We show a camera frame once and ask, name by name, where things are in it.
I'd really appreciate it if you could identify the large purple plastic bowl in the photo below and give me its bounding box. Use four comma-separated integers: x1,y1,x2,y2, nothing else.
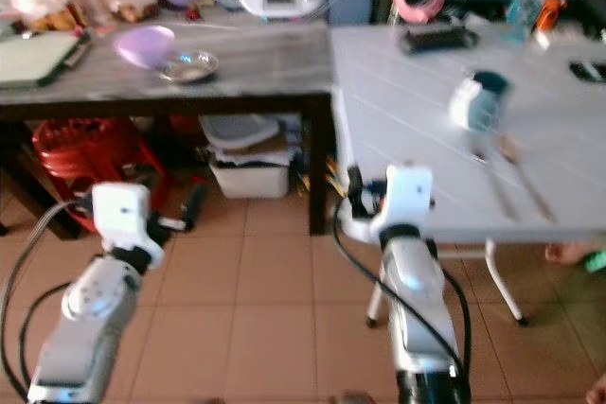
114,25,178,71

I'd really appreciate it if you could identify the white and teal mug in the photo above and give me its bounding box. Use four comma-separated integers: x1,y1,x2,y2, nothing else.
448,70,513,134

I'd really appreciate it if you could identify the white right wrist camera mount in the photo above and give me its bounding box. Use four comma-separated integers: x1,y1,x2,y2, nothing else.
367,165,436,240

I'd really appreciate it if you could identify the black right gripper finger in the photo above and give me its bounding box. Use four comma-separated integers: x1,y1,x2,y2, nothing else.
346,166,368,220

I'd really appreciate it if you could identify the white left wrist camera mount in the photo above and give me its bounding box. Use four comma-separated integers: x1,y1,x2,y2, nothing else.
90,182,168,268

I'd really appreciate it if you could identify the black flat device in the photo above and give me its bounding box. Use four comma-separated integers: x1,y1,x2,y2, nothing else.
400,26,482,55

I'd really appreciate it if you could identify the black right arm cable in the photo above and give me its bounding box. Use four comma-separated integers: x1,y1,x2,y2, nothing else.
333,205,472,377

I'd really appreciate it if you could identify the green cutting board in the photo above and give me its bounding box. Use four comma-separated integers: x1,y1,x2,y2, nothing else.
0,30,94,89

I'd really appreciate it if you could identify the metal spoon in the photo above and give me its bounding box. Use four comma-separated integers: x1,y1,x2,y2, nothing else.
473,135,524,221

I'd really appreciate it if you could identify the small black phone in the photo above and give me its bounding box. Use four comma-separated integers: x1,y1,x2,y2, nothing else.
568,61,606,84

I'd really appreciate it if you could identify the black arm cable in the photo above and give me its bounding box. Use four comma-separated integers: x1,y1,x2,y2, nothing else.
0,198,96,403
333,205,472,377

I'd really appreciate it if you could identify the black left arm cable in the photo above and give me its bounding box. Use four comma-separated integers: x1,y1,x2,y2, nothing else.
0,198,96,403

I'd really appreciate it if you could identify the person's bare foot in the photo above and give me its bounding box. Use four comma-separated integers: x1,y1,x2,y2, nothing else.
544,241,606,268

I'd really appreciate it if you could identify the small orange bottle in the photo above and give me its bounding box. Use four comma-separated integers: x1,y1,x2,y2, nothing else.
535,0,568,35

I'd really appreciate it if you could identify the white folding table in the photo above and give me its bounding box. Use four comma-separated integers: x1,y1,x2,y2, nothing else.
330,24,606,329

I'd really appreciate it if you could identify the red plastic stool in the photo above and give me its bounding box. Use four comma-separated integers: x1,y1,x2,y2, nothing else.
30,117,154,227

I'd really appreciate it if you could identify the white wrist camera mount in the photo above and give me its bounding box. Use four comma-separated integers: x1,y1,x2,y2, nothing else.
90,182,168,268
367,165,436,240

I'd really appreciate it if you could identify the white plastic storage box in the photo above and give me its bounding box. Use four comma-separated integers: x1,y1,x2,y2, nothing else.
199,114,295,200

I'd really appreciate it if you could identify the plastic bag of bread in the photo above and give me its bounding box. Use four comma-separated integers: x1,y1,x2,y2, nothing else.
11,0,81,32

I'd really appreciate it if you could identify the shallow metal dish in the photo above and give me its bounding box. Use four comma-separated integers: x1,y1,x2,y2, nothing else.
159,50,220,83

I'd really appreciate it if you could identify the clear plastic food container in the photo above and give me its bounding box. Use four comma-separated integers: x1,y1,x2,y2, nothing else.
106,0,160,25

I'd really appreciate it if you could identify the dark wooden table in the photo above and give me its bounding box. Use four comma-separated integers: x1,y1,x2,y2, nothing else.
0,9,338,237

